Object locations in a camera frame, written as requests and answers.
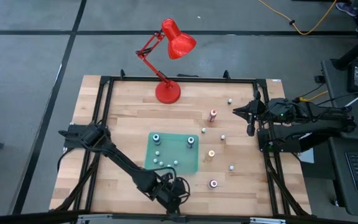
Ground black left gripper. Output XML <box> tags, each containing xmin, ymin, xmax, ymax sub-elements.
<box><xmin>153</xmin><ymin>175</ymin><xmax>191</xmax><ymax>215</ymax></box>

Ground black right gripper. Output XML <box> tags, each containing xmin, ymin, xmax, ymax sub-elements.
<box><xmin>232</xmin><ymin>90</ymin><xmax>267</xmax><ymax>137</ymax></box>

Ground black stand leg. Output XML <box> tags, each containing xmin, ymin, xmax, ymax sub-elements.
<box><xmin>332</xmin><ymin>29</ymin><xmax>358</xmax><ymax>71</ymax></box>

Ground white paper sheet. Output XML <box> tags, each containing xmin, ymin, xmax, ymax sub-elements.
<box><xmin>298</xmin><ymin>133</ymin><xmax>315</xmax><ymax>164</ymax></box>

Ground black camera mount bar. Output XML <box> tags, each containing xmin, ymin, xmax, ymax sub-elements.
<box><xmin>0</xmin><ymin>210</ymin><xmax>358</xmax><ymax>224</ymax></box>

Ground teal translucent plastic bin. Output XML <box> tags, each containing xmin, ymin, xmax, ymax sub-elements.
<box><xmin>144</xmin><ymin>131</ymin><xmax>200</xmax><ymax>175</ymax></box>

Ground black metal table frame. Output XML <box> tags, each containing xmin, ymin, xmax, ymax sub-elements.
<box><xmin>62</xmin><ymin>68</ymin><xmax>310</xmax><ymax>218</ymax></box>

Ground person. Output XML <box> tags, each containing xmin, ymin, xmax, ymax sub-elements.
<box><xmin>335</xmin><ymin>0</ymin><xmax>358</xmax><ymax>34</ymax></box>

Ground red desk lamp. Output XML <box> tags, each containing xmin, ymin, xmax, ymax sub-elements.
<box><xmin>135</xmin><ymin>17</ymin><xmax>198</xmax><ymax>105</ymax></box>

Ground yellow extension cable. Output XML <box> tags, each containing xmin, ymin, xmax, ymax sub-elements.
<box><xmin>258</xmin><ymin>0</ymin><xmax>338</xmax><ymax>35</ymax></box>

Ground yellow power plug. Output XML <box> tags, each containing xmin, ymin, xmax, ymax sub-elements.
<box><xmin>296</xmin><ymin>90</ymin><xmax>329</xmax><ymax>103</ymax></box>

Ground dark grey side desk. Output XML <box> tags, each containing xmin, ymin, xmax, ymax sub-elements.
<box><xmin>300</xmin><ymin>57</ymin><xmax>358</xmax><ymax>218</ymax></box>

